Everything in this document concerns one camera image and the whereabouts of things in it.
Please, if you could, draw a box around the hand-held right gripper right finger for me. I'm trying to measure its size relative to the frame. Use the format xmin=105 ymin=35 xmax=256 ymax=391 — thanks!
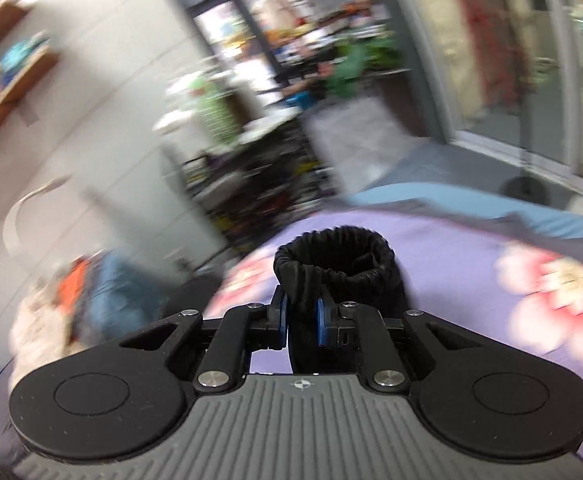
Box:
xmin=316 ymin=296 xmax=473 ymax=395

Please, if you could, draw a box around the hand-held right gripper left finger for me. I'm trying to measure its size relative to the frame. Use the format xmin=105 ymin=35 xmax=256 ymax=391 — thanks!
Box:
xmin=120 ymin=285 xmax=288 ymax=395

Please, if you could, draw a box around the black garment with elastic band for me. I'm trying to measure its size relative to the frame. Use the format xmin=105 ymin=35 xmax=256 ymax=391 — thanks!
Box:
xmin=272 ymin=226 xmax=406 ymax=376

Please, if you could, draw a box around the purple floral quilt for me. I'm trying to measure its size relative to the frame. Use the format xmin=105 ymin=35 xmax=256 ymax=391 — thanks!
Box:
xmin=204 ymin=212 xmax=583 ymax=472

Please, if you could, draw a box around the black storage rack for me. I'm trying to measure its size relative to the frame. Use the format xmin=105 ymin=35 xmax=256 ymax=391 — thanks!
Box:
xmin=181 ymin=120 xmax=342 ymax=266

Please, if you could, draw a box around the blue grey clothing pile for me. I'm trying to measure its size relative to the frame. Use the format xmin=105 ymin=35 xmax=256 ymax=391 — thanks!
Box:
xmin=0 ymin=252 xmax=172 ymax=461

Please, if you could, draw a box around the orange cloth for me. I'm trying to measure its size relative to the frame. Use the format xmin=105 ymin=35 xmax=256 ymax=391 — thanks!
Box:
xmin=54 ymin=260 xmax=94 ymax=321

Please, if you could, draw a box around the blue bed sheet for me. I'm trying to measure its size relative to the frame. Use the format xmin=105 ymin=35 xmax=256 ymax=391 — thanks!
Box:
xmin=344 ymin=183 xmax=583 ymax=250

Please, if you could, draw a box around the red patterned curtain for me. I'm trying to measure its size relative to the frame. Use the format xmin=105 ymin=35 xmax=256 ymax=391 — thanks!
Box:
xmin=444 ymin=0 xmax=529 ymax=116

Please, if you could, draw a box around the sliding glass door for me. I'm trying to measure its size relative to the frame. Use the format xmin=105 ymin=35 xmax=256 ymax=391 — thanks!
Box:
xmin=441 ymin=0 xmax=583 ymax=186

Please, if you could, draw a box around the wooden wall shelf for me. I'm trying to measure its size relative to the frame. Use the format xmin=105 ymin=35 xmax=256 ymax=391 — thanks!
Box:
xmin=0 ymin=0 xmax=64 ymax=166

